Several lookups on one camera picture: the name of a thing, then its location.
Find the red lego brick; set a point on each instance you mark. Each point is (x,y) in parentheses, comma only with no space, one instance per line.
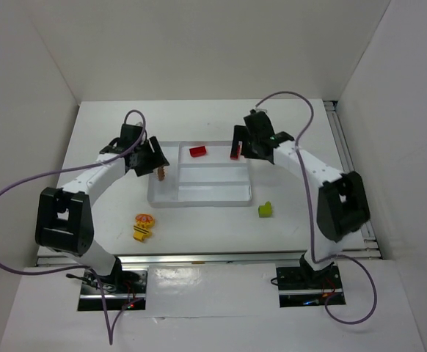
(235,152)
(196,152)

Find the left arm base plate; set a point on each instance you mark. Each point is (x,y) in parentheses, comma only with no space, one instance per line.
(130,292)

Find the aluminium front rail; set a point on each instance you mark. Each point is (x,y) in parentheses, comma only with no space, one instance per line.
(180,259)

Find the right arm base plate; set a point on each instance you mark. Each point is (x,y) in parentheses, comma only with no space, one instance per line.
(295,291)

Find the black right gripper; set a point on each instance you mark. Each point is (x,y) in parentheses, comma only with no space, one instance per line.
(245,143)

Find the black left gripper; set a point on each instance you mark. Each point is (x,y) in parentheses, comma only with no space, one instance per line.
(151,158)

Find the white divided sorting tray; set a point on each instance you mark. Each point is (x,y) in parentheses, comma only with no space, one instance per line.
(213,180)

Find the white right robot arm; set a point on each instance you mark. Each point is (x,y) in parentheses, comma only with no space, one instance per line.
(336,200)

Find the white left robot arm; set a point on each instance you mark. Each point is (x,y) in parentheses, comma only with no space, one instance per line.
(64,217)

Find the brown lego plate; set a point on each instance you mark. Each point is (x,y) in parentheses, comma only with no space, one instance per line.
(161,173)

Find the yellow orange lego stack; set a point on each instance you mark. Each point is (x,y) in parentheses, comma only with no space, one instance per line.
(143,226)

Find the green lego piece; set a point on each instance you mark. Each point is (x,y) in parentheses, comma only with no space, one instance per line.
(265,210)

